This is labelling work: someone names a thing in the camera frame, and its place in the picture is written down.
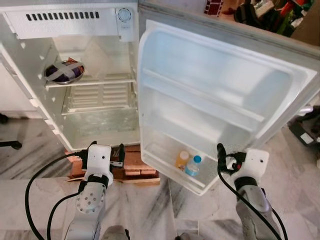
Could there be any round fridge thermostat dial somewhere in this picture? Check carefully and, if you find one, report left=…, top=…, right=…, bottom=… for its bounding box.
left=116, top=7, right=132, bottom=24

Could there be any clear water bottle teal cap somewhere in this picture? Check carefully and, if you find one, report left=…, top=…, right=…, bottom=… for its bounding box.
left=184, top=155, right=203, bottom=177

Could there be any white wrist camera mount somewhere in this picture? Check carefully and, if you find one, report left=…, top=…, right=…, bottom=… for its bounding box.
left=243, top=148, right=270, bottom=180
left=86, top=144, right=113, bottom=176

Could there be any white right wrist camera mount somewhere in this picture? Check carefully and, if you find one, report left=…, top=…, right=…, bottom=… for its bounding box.
left=243, top=148, right=270, bottom=180

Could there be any white door bottle bin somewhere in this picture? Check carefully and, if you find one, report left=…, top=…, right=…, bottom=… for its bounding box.
left=141, top=142, right=221, bottom=197

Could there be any white slatted crisper cover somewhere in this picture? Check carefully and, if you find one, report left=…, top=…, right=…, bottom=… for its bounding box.
left=61, top=81, right=138, bottom=117

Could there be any white fridge shelf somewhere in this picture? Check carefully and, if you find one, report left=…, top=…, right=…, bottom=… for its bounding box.
left=45, top=74, right=137, bottom=91

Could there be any white door shelf bar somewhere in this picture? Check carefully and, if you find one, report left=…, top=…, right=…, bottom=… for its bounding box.
left=141, top=67, right=266, bottom=133

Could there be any plain black bag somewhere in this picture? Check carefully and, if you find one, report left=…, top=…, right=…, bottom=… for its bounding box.
left=234, top=0, right=281, bottom=33

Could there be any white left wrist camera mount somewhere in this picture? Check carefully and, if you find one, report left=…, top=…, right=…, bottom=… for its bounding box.
left=86, top=144, right=113, bottom=176

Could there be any black office chair base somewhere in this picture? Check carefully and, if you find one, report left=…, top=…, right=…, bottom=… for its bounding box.
left=0, top=114, right=23, bottom=151

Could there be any covered steel bowl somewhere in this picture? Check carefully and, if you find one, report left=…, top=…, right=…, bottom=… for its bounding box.
left=44, top=59, right=86, bottom=85

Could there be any silver left robot leg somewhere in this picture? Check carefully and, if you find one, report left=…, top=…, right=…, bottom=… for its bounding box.
left=101, top=225, right=132, bottom=240

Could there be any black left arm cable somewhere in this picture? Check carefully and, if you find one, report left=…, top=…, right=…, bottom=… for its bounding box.
left=24, top=151, right=88, bottom=240
left=47, top=191, right=81, bottom=240

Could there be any white fridge door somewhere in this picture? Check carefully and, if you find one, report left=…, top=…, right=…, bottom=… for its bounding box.
left=136, top=0, right=320, bottom=197

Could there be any black bag with white label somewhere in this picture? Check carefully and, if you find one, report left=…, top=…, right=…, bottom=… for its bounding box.
left=289, top=112, right=320, bottom=157

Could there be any silver fridge door handle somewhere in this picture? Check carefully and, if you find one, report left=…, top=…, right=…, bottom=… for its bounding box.
left=299, top=104, right=315, bottom=116

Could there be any green bottle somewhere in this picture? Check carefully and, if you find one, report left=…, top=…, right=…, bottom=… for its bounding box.
left=278, top=9, right=301, bottom=36

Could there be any small orange bottle white cap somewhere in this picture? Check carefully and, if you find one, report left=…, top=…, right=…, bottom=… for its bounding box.
left=175, top=150, right=191, bottom=170

